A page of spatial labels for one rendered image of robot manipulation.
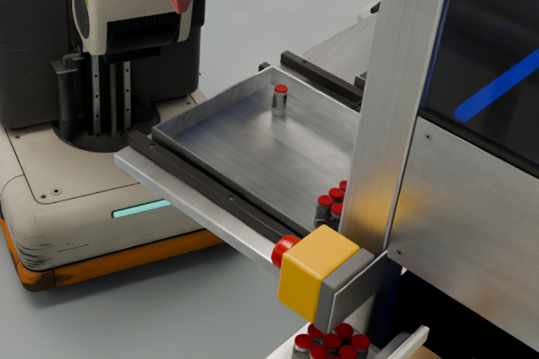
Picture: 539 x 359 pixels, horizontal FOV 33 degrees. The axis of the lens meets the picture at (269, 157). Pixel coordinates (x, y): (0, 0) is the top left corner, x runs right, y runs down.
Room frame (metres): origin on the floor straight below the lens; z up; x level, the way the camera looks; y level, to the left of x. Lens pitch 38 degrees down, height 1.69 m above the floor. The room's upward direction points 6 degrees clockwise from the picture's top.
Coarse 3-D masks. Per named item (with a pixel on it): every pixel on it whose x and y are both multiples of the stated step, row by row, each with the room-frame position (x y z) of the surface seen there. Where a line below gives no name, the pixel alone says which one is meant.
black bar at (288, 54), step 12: (288, 60) 1.29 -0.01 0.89; (300, 60) 1.28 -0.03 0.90; (300, 72) 1.27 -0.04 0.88; (312, 72) 1.26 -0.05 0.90; (324, 72) 1.25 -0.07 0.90; (324, 84) 1.24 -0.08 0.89; (336, 84) 1.23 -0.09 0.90; (348, 84) 1.23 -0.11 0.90; (348, 96) 1.21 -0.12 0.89; (360, 96) 1.20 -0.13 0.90
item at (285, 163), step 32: (224, 96) 1.14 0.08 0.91; (256, 96) 1.19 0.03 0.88; (288, 96) 1.20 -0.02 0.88; (320, 96) 1.17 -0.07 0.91; (160, 128) 1.04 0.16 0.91; (192, 128) 1.08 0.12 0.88; (224, 128) 1.09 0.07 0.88; (256, 128) 1.10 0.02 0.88; (288, 128) 1.11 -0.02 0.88; (320, 128) 1.12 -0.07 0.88; (352, 128) 1.13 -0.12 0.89; (192, 160) 0.98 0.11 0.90; (224, 160) 1.02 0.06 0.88; (256, 160) 1.02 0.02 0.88; (288, 160) 1.03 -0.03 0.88; (320, 160) 1.04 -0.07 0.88; (256, 192) 0.95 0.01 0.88; (288, 192) 0.96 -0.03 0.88; (320, 192) 0.97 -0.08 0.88; (288, 224) 0.87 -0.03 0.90
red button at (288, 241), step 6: (282, 240) 0.72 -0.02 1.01; (288, 240) 0.72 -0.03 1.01; (294, 240) 0.72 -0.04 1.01; (276, 246) 0.72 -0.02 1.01; (282, 246) 0.71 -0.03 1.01; (288, 246) 0.71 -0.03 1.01; (276, 252) 0.71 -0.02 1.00; (282, 252) 0.71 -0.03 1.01; (276, 258) 0.71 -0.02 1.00; (276, 264) 0.71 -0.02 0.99
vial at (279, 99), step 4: (276, 92) 1.14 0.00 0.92; (276, 96) 1.14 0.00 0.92; (280, 96) 1.14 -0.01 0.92; (284, 96) 1.15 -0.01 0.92; (276, 100) 1.14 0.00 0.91; (280, 100) 1.14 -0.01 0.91; (284, 100) 1.14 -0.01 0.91; (272, 104) 1.15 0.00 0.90; (276, 104) 1.14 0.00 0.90; (280, 104) 1.14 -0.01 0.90; (284, 104) 1.14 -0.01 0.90; (272, 108) 1.15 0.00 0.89; (276, 108) 1.14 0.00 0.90; (280, 108) 1.14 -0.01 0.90; (284, 108) 1.14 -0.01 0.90; (272, 112) 1.15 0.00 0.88; (276, 112) 1.14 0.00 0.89; (280, 112) 1.14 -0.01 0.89; (284, 112) 1.15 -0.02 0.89
